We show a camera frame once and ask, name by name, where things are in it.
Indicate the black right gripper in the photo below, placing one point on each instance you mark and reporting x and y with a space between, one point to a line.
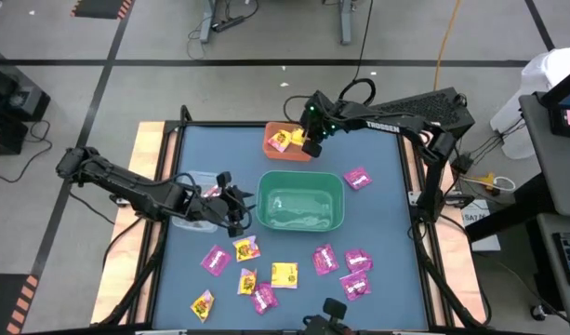
312 144

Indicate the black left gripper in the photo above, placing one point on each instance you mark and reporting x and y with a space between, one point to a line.
229 209

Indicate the yellow sour candy pack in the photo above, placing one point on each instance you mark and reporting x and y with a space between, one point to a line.
246 250
280 139
247 282
296 136
284 275
202 305

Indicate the clear plastic bin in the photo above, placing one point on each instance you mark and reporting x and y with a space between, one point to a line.
191 227

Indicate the purple Skittles pack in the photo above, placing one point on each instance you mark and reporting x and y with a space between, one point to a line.
264 298
216 260
357 178
325 260
354 286
359 260

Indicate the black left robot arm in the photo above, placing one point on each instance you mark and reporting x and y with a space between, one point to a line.
126 186

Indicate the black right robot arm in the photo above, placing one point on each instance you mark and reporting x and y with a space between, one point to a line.
391 125

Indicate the orange plastic bin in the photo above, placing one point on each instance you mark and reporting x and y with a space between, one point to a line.
284 156

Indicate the green plastic bin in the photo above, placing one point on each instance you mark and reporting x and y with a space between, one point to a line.
298 209

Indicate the wooden side board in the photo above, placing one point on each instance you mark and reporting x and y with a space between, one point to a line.
147 139
415 163

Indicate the grey desk leg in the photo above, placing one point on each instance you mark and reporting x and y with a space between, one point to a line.
345 28
207 28

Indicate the black computer tower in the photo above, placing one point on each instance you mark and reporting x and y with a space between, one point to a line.
428 104

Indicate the black diagonal brace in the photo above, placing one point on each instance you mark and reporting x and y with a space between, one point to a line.
126 285
453 285

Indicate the black power strip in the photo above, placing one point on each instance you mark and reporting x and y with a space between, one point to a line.
229 23

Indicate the yellow plug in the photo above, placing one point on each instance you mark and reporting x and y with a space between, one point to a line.
488 179

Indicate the white paper sign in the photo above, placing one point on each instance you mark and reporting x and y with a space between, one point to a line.
484 239

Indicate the white plastic bag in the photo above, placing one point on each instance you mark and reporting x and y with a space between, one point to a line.
535 74

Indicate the black orange-striped floor mat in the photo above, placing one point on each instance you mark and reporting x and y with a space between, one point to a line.
5 302
101 8

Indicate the grey desk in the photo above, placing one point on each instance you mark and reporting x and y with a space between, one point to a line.
559 172

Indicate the black monitor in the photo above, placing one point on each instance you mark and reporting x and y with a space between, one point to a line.
563 121

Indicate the black equipment box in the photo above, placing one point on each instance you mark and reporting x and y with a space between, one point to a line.
10 93

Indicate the grey side table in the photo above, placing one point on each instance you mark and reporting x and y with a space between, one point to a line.
552 288

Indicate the black caster wheel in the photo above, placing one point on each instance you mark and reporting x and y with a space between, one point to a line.
538 312

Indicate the black table frame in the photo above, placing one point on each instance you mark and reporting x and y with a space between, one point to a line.
219 124

